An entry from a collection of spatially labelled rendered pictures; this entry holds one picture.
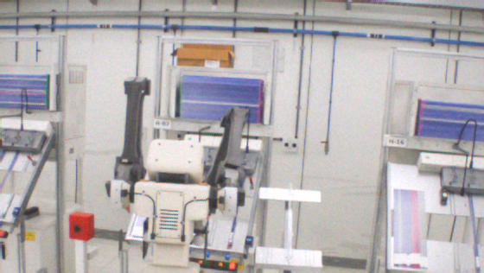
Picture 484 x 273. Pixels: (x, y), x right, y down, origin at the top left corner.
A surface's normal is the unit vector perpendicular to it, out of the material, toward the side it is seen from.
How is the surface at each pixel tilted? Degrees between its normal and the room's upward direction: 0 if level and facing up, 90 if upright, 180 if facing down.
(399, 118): 90
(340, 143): 90
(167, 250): 82
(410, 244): 44
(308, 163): 90
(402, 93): 90
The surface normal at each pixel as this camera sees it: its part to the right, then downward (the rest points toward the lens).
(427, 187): -0.10, -0.59
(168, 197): -0.04, 0.03
